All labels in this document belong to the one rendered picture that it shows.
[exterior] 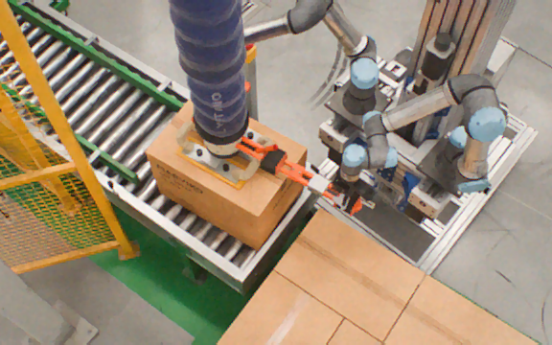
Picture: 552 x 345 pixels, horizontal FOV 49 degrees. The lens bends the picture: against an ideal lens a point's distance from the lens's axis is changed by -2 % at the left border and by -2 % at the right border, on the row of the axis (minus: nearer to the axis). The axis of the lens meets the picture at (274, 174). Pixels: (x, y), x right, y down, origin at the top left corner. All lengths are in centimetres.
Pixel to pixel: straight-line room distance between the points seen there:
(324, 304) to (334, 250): 27
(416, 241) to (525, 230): 76
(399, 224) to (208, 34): 185
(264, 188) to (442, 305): 99
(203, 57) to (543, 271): 247
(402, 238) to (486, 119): 148
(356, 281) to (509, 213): 130
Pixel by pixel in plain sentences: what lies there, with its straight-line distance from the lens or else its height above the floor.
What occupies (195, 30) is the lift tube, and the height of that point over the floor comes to 185.
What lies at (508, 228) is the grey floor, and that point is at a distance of 385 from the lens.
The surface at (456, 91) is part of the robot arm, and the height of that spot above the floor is 162.
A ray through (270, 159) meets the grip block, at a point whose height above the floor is 110.
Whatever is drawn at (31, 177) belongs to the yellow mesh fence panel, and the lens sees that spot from 280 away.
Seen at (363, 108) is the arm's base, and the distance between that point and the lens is 274.
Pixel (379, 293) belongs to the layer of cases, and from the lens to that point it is 292.
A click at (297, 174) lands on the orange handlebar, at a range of 250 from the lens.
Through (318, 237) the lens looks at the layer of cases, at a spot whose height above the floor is 54.
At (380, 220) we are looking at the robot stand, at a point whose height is 21.
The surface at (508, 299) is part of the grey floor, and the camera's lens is 368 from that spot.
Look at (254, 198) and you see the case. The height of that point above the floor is 95.
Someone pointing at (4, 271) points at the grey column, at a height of 98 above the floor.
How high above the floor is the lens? 329
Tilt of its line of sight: 61 degrees down
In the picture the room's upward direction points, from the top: straight up
